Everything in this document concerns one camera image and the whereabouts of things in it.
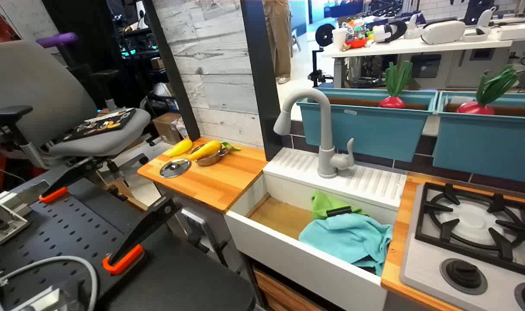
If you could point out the yellow banana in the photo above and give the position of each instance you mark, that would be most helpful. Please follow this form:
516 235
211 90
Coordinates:
204 150

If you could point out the wooden counter board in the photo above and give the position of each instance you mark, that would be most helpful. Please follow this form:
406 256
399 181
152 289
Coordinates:
216 181

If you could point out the grey toy faucet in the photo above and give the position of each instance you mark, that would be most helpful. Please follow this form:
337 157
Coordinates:
325 131

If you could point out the yellow banana plush toy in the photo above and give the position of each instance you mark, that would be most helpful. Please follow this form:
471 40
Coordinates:
178 147

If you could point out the white toy sink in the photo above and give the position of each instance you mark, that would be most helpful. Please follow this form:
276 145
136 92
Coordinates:
307 261

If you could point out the red radish toy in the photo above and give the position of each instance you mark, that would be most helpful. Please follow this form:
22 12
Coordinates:
395 80
492 88

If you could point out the wooden stove counter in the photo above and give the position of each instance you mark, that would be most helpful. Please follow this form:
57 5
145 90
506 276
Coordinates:
397 242

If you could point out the grey toy stove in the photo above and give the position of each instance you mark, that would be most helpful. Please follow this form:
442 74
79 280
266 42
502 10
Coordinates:
475 247

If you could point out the small steel pot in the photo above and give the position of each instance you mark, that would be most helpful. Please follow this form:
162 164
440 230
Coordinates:
211 159

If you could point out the green cloth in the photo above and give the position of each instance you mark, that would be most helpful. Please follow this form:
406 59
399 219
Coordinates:
323 202

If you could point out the black pillar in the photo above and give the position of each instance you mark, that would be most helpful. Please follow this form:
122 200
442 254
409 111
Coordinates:
261 74

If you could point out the steel pot lid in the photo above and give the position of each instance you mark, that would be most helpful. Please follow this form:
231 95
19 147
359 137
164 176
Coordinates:
174 168

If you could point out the cardboard box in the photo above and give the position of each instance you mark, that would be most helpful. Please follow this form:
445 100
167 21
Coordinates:
169 124

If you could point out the marble backsplash panel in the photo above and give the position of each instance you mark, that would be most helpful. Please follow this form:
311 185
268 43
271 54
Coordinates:
216 62

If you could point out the teal planter box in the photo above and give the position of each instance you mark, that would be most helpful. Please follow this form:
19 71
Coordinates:
487 143
371 131

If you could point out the teal cloth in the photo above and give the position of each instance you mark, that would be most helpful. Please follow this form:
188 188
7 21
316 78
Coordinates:
349 238

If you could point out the tray of tools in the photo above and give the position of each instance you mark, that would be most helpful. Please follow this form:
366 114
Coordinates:
98 123

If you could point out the white background table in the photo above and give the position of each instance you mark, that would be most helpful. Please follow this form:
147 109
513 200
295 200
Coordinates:
411 47

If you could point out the purple tube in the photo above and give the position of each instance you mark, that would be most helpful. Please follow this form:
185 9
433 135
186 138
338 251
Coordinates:
57 38

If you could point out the grey office chair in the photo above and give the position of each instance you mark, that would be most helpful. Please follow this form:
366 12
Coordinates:
31 92

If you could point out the grey metal box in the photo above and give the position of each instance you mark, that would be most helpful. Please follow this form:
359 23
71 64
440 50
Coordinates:
3 221

